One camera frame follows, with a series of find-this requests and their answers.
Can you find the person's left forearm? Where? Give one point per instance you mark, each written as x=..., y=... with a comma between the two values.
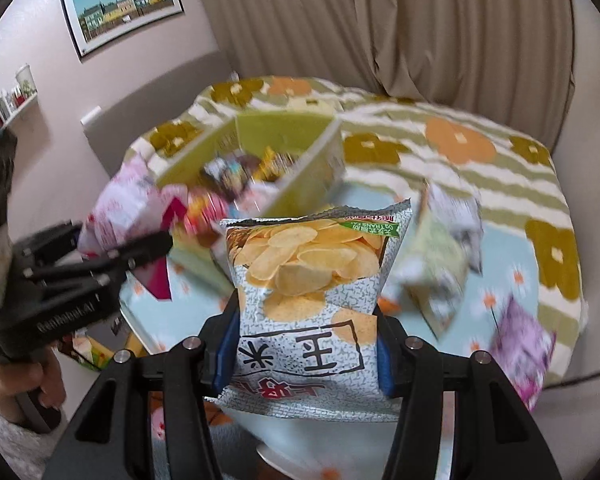
x=10, y=440

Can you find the pale green snack packet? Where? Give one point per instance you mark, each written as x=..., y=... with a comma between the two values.
x=430, y=265

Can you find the grey potato chip packet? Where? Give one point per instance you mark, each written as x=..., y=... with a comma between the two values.
x=305, y=290

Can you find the beige curtain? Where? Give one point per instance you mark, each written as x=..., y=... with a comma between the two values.
x=330, y=20

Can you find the green cardboard box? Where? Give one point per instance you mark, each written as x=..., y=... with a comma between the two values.
x=285, y=130

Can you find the row of jars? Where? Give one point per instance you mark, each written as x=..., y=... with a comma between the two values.
x=10, y=95

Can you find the green striped floral blanket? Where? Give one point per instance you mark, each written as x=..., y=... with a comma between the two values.
x=430, y=170

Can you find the gold snack packet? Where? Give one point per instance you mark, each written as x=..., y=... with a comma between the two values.
x=275, y=162

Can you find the framed wall poster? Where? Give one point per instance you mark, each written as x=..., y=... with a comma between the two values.
x=122, y=7

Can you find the dark purple snack packet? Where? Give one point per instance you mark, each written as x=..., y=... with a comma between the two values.
x=225, y=172

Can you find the colourful carton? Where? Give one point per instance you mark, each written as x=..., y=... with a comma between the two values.
x=87, y=352

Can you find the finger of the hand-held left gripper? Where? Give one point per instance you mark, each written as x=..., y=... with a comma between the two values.
x=55, y=240
x=130, y=255

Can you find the white wall shelf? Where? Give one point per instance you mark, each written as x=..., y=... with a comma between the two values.
x=15, y=111

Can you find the grey and white snack packet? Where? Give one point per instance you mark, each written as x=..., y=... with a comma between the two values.
x=460, y=220

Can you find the white wall outlet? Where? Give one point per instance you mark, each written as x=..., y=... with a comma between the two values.
x=91, y=115

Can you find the person's left hand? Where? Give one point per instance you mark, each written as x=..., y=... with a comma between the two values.
x=50, y=380

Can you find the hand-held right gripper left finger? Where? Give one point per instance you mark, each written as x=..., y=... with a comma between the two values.
x=225, y=360

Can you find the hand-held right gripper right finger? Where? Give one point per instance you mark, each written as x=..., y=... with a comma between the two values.
x=387, y=377

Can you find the red and white snack packet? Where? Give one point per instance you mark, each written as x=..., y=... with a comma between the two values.
x=112, y=205

